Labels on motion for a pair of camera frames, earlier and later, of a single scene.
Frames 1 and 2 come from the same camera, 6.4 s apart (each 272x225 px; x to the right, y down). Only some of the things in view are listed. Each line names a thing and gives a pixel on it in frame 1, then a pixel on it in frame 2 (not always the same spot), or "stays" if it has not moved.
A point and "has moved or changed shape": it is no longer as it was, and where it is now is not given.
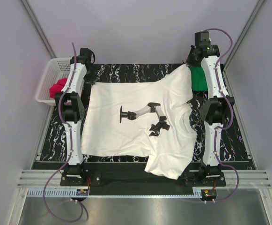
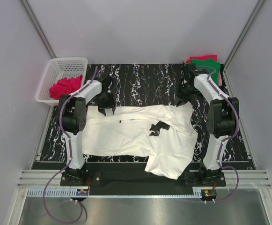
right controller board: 209,193 stays
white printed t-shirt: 170,154 has moved or changed shape
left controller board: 82,192 stays
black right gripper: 191,57 → 182,99
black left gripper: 89,78 → 106,104
